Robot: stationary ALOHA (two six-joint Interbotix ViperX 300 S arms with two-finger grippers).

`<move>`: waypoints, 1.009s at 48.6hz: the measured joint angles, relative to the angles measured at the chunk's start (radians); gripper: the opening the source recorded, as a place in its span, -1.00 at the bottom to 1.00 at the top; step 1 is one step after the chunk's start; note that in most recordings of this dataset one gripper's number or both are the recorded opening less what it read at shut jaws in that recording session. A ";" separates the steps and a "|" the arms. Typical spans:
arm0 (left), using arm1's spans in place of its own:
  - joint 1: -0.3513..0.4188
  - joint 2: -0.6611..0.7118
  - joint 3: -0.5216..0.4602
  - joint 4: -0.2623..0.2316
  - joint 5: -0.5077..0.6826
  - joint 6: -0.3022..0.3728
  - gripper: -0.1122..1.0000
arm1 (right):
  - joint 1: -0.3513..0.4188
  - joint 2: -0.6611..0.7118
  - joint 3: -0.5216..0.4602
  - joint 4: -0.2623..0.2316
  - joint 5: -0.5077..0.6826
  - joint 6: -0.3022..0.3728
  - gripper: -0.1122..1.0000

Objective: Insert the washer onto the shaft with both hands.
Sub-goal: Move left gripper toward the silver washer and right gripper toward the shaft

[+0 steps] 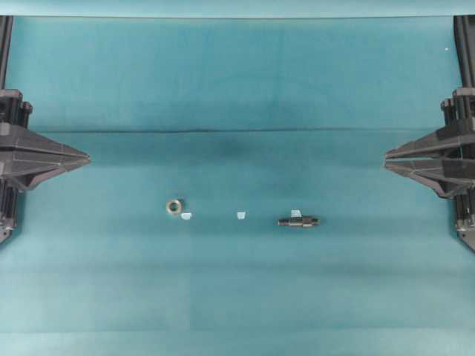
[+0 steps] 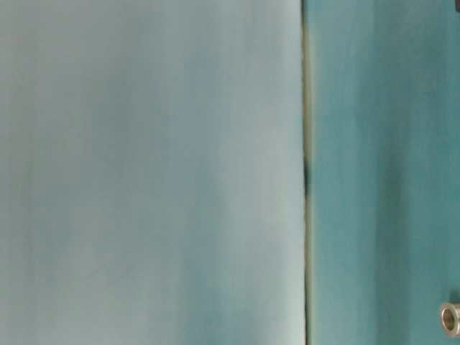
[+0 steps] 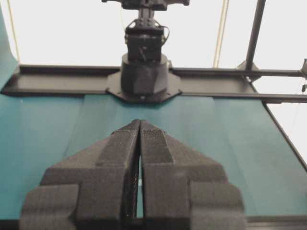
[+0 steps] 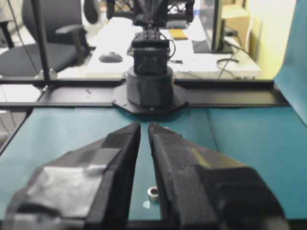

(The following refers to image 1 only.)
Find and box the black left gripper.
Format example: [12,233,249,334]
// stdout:
[0,88,92,231]

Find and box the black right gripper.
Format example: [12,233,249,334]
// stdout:
[384,87,475,238]

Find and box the dark metal shaft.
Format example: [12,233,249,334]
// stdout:
[278,217,320,228]

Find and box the brass metal washer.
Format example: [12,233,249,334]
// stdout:
[166,199,186,215]

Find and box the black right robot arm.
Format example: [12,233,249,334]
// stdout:
[384,15,474,248]

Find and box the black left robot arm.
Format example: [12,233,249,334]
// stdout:
[1,16,91,240]

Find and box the teal table cloth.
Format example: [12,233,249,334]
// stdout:
[1,16,474,355]

